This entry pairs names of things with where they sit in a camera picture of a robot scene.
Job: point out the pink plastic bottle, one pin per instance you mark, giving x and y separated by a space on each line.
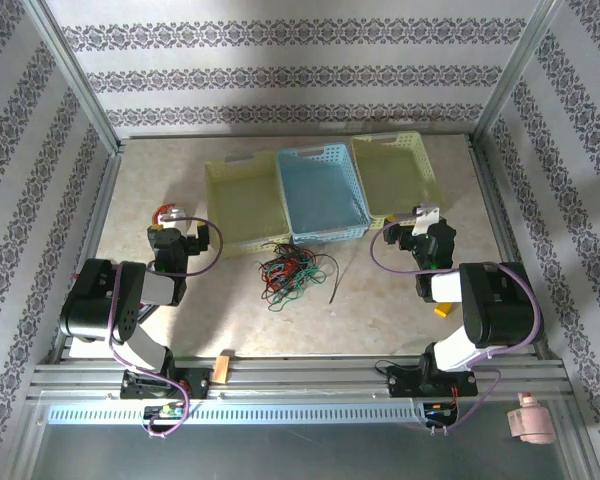
532 422

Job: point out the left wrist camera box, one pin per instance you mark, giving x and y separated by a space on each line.
172 218

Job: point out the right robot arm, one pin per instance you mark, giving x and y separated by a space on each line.
500 305

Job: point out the blue plastic basket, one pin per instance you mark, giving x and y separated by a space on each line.
322 195

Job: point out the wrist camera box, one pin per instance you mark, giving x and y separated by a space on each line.
172 218
426 217

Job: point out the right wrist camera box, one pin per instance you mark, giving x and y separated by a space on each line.
426 217

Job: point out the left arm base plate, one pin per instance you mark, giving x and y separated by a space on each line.
195 384

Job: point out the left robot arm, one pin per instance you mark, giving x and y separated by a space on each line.
95 305

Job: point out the wooden block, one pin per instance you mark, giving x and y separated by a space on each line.
222 369

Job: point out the round red tin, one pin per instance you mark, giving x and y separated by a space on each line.
166 211

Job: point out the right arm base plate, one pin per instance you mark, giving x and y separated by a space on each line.
405 382

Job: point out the small electronics board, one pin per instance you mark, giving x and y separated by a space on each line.
440 409
166 411

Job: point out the aluminium frame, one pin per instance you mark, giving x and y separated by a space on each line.
300 372

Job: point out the yellow plastic basket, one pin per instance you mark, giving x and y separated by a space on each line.
240 200
395 175

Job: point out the yellow block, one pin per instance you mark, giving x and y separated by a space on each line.
443 310

